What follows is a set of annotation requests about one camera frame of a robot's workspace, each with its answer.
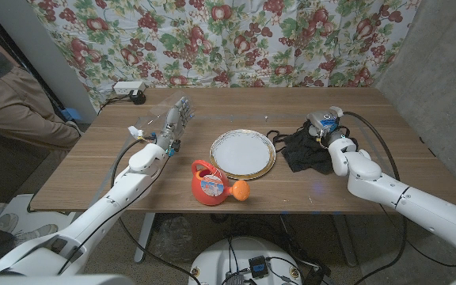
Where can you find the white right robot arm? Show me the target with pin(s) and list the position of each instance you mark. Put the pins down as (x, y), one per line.
(430, 202)

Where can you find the floral fruit print backdrop cloth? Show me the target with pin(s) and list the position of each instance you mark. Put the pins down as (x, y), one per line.
(212, 39)

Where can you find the white table leg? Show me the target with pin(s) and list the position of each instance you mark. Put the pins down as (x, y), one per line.
(145, 237)

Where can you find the small black box blue label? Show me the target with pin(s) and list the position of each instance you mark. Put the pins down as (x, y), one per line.
(258, 267)

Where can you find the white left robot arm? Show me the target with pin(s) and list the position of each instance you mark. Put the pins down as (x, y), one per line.
(125, 190)

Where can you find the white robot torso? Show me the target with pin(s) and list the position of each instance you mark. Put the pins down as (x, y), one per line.
(212, 261)

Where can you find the black plug adapter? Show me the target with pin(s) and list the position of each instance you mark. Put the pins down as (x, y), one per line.
(137, 97)

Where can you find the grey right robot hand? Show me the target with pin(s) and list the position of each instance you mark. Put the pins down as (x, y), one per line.
(325, 122)

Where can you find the clear plastic sheet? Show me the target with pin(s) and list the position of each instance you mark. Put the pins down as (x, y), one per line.
(164, 103)

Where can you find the white paper plate gold rim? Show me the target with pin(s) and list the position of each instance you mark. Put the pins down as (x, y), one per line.
(242, 152)

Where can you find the orange toy watering can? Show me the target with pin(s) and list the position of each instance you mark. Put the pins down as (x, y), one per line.
(206, 194)

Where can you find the white power strip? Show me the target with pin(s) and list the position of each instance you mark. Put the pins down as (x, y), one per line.
(127, 87)

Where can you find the grey table leg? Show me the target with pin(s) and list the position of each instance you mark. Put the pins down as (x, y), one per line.
(344, 245)

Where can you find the black shorts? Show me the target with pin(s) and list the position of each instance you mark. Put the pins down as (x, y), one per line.
(303, 154)

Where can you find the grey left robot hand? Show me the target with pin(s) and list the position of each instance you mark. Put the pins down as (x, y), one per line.
(171, 126)

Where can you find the blue object on floor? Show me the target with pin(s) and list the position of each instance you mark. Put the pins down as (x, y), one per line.
(72, 114)

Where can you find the white board on floor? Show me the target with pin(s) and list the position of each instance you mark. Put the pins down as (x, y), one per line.
(50, 223)

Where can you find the crumpled clear plastic bag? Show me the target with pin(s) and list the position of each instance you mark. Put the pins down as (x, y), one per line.
(174, 237)

